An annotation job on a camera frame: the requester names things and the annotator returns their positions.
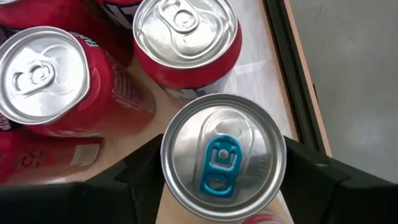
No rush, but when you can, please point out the blue silver Red Bull can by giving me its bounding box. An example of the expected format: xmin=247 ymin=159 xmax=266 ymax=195
xmin=155 ymin=92 xmax=295 ymax=224

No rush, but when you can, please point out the wooden shelf with black frame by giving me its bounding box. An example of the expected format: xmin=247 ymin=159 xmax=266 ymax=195
xmin=46 ymin=55 xmax=299 ymax=224

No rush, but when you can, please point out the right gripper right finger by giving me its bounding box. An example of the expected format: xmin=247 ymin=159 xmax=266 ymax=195
xmin=279 ymin=136 xmax=398 ymax=224

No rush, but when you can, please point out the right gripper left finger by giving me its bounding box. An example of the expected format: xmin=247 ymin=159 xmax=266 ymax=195
xmin=0 ymin=134 xmax=165 ymax=224

